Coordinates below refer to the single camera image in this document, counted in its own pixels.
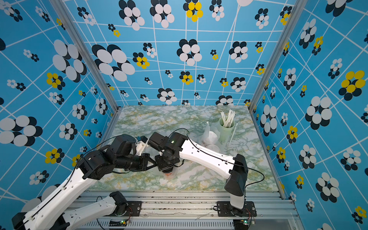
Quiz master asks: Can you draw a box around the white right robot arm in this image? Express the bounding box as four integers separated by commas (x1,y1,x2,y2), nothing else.
147,132,256,217

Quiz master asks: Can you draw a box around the fallen white paper straw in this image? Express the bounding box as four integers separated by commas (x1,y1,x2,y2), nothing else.
229,123,238,146

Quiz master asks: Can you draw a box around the translucent plastic carrier bag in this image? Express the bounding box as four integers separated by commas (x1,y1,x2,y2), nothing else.
200,121,222,153

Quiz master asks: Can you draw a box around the aluminium corner post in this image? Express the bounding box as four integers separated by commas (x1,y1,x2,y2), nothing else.
249,0,308,112
50,1,119,113

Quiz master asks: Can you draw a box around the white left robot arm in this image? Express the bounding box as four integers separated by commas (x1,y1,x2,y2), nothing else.
12,134,156,230

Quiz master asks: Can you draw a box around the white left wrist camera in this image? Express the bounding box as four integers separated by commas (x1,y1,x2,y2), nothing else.
136,136,149,156

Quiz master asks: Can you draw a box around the white paper straws bundle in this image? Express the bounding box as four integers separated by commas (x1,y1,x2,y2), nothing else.
220,110,236,128

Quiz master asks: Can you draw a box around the aluminium right corner post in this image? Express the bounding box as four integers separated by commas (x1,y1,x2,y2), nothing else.
249,0,308,112

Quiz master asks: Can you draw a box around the green straw holder cup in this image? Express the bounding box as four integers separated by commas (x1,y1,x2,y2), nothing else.
218,118,235,144

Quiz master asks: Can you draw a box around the aluminium left corner post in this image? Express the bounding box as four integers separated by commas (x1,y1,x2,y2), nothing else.
50,1,119,113

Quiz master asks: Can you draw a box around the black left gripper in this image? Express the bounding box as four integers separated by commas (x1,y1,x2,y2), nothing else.
117,151,158,170

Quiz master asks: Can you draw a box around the red cup white lid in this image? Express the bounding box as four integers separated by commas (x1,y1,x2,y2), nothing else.
206,131,218,144

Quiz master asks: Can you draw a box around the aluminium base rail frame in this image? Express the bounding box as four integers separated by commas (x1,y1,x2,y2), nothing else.
82,191,305,230

